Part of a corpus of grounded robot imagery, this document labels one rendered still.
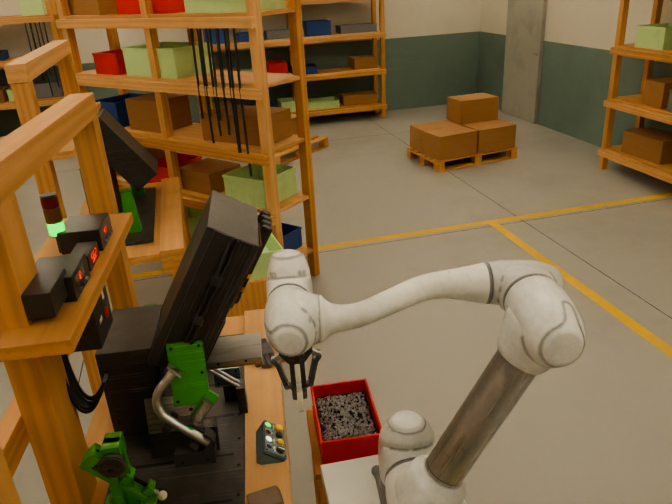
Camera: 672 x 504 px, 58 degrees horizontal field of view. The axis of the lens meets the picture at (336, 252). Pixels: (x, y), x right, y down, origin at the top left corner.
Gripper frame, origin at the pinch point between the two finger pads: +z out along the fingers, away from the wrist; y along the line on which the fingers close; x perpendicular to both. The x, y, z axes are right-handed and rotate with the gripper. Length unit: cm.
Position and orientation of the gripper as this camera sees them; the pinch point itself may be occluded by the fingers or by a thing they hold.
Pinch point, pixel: (300, 398)
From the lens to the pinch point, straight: 162.6
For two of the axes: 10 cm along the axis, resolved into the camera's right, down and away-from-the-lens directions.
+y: 9.9, -1.0, 1.0
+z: 0.5, 9.1, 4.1
